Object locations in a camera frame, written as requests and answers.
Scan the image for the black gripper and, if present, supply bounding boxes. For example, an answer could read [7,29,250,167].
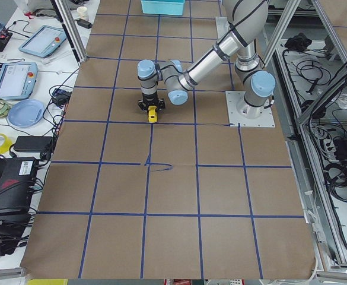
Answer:
[138,93,165,112]

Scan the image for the yellow beetle toy car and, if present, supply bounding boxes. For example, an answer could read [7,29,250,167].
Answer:
[148,106,158,124]

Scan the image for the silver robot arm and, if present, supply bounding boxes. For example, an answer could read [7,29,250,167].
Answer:
[137,1,276,123]

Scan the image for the light blue plastic bin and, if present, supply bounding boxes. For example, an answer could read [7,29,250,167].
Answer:
[141,0,185,16]

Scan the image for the brown paper table mat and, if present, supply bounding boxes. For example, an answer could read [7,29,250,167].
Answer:
[21,1,315,279]

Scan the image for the white paper cup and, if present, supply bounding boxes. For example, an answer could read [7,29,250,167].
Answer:
[77,6,89,21]

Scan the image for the upper teach pendant tablet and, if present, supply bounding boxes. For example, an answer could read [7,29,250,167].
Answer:
[18,25,66,58]

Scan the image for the teach pendant tablet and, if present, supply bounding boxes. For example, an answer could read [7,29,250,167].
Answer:
[18,25,66,58]
[0,62,38,101]

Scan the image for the light blue plate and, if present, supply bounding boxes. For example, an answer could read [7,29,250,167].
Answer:
[7,99,44,128]

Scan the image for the black power adapter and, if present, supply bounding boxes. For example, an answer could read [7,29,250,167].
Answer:
[13,136,52,153]

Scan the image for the lower teach pendant tablet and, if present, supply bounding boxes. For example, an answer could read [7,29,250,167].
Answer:
[0,62,38,101]

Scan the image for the black red computer box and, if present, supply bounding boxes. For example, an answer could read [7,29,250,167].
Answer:
[0,157,39,227]

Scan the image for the aluminium frame post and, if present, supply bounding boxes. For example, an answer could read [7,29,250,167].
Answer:
[50,0,87,63]

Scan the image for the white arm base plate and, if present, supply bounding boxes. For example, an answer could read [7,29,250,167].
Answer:
[225,91,275,128]

